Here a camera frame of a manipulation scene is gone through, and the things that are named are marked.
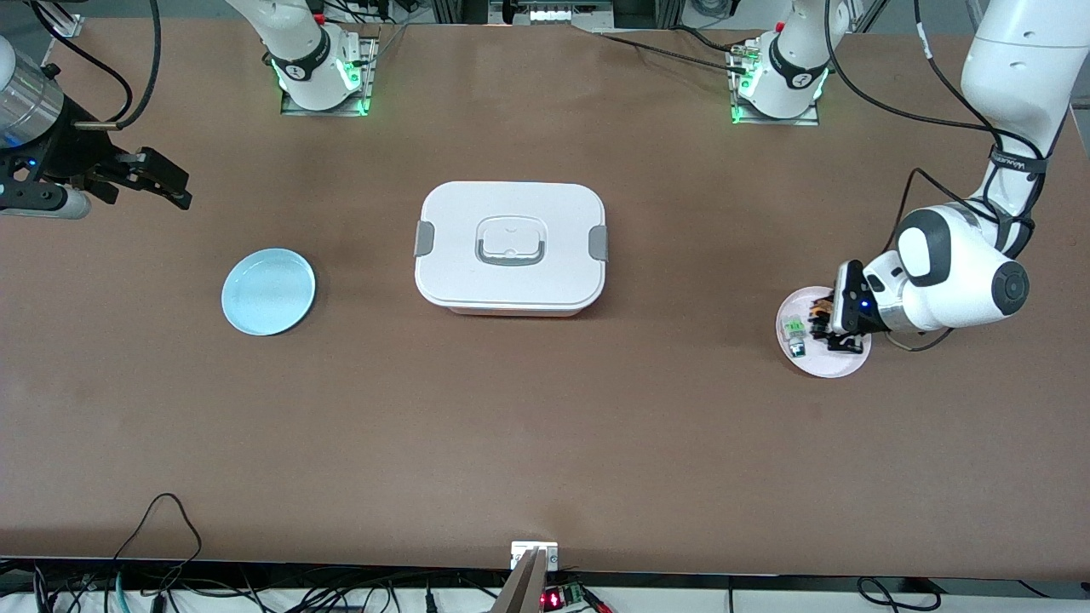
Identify white plate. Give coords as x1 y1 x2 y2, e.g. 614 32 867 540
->
775 286 873 379

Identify light blue plate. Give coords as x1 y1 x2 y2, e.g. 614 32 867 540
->
221 248 317 336

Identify white lidded container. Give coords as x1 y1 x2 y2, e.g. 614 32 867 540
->
414 180 610 318

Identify aluminium profile bar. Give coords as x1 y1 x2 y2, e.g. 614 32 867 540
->
492 549 550 613

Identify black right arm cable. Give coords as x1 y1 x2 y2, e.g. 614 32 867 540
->
26 0 163 130

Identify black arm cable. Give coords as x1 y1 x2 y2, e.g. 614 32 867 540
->
822 0 1044 352
26 0 163 130

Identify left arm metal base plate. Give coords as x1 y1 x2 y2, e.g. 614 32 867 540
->
728 43 821 127

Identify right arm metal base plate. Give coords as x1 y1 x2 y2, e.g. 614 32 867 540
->
281 34 381 117

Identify black braided cable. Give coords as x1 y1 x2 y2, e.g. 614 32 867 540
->
588 26 750 72

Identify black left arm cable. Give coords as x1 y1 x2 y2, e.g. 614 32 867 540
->
822 0 1044 352

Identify thin black looped cable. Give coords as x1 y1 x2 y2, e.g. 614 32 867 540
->
111 492 205 567

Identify small metal bracket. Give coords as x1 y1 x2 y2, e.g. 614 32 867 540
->
511 541 559 571

